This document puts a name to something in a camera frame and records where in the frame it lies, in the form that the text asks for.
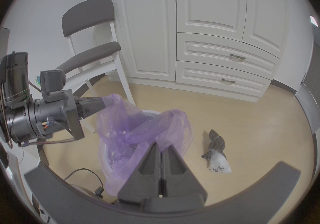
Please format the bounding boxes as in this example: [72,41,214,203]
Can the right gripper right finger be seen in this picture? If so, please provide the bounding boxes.
[160,144,208,206]

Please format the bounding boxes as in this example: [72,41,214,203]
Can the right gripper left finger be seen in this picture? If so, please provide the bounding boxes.
[117,142,162,205]

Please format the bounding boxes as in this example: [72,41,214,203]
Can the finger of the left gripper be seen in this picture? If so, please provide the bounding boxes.
[74,96,105,102]
[76,97,110,120]

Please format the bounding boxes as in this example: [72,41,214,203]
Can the purple plastic bag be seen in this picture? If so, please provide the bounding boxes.
[96,93,196,197]

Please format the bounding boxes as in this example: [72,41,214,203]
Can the black plastic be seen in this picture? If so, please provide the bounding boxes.
[201,129,227,160]

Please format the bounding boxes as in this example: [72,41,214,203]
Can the white trash bin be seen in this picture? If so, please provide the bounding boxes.
[99,109,195,178]

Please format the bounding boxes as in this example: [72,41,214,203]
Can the white chair dark grey cushions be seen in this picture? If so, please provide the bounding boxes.
[54,0,137,134]

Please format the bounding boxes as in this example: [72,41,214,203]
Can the grey curtain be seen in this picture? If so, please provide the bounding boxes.
[301,42,320,133]

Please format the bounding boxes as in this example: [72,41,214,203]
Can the brown braided cable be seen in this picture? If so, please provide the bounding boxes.
[17,128,77,147]

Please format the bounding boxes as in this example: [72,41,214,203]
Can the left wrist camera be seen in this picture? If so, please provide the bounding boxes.
[35,69,73,102]

